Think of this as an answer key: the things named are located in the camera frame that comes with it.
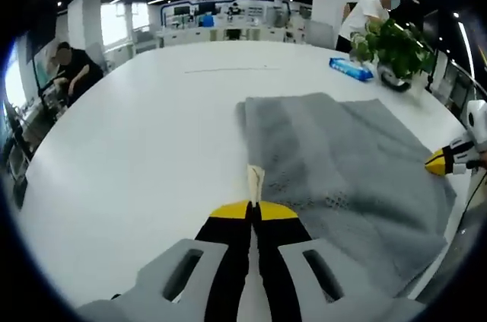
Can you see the grey towel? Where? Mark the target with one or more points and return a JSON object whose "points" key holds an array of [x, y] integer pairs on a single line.
{"points": [[342, 169]]}

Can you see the blue tissue packet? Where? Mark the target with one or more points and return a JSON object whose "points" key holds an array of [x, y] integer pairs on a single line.
{"points": [[352, 69]]}

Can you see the cluttered equipment cart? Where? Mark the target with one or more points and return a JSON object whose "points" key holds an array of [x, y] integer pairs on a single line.
{"points": [[53, 95]]}

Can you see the black and white plant pot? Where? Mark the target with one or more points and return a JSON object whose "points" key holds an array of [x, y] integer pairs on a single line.
{"points": [[393, 80]]}

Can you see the green leafy plant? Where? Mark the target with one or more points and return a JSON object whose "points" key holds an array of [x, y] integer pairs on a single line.
{"points": [[395, 48]]}

